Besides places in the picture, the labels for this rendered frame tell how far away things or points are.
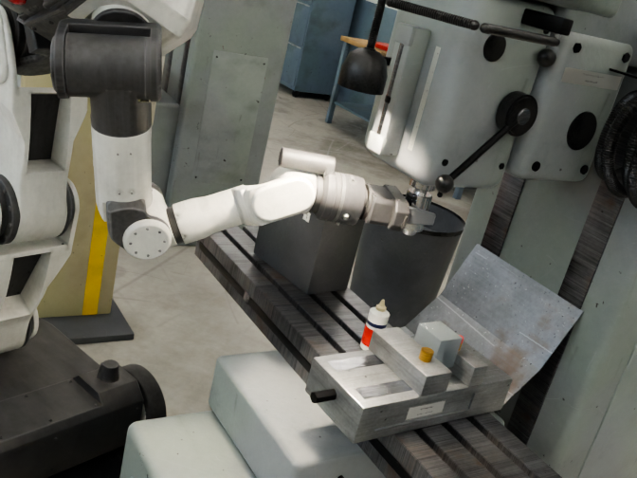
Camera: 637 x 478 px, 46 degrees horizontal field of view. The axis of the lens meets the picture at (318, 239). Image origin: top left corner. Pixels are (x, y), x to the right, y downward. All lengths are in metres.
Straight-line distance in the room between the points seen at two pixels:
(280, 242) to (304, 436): 0.53
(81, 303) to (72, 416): 1.51
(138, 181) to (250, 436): 0.52
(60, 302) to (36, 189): 1.65
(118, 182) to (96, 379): 0.73
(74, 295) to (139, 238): 1.96
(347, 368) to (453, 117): 0.45
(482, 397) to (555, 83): 0.56
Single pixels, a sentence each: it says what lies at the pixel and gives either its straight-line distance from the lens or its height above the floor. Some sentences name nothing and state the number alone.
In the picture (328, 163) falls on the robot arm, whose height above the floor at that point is 1.29.
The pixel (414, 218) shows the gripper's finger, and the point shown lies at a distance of 1.33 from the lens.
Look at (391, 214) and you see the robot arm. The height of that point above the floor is 1.23.
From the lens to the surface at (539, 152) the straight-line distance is 1.34.
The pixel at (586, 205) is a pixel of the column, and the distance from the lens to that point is 1.57.
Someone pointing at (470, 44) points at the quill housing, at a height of 1.55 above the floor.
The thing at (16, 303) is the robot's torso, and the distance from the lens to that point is 1.79.
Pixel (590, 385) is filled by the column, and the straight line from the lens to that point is 1.61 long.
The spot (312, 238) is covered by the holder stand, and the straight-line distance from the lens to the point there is 1.61.
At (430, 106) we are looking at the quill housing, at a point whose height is 1.44.
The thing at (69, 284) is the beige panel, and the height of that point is 0.18.
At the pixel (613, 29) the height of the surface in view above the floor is 1.61.
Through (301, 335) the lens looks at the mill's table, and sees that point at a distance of 1.48.
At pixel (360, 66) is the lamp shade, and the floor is 1.48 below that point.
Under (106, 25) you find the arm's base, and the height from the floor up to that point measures 1.46.
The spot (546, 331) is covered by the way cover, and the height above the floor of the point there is 1.02.
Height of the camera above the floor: 1.63
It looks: 21 degrees down
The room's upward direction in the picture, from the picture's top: 14 degrees clockwise
